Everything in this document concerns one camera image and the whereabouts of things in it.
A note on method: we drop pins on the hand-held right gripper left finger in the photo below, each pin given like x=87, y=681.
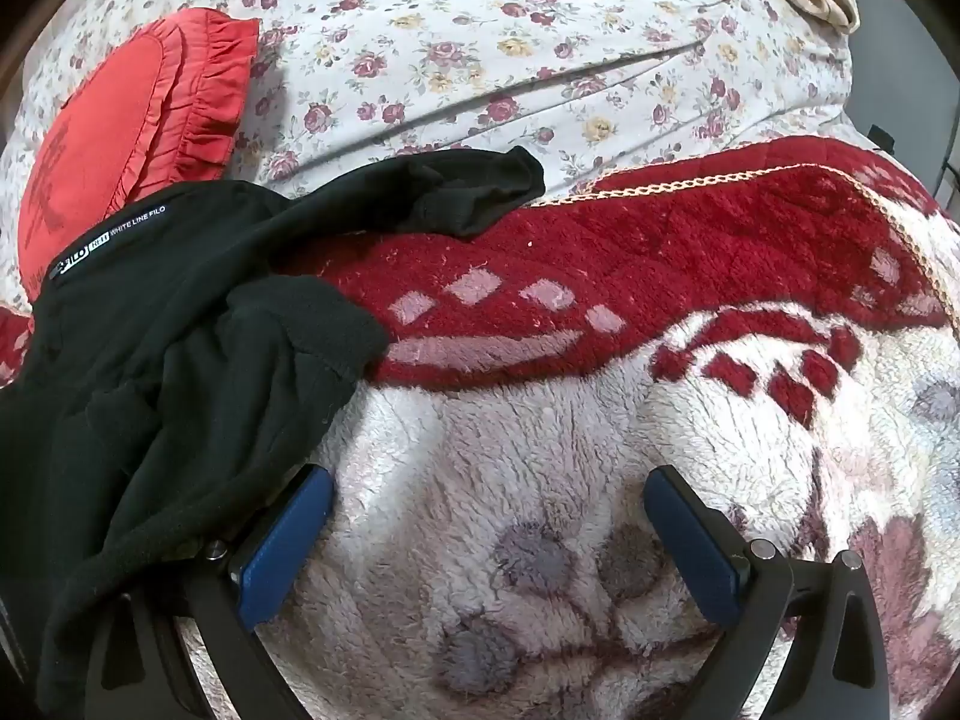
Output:
x=283, y=551

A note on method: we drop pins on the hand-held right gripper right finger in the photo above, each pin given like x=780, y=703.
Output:
x=697, y=555

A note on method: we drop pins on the black pants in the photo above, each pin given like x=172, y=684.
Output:
x=150, y=315

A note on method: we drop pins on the red and white plush blanket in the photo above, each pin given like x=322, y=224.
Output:
x=675, y=255

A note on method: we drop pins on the red heart-shaped frilled pillow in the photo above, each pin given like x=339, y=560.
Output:
x=97, y=127

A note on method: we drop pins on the floral bedsheet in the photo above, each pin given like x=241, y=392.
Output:
x=487, y=52

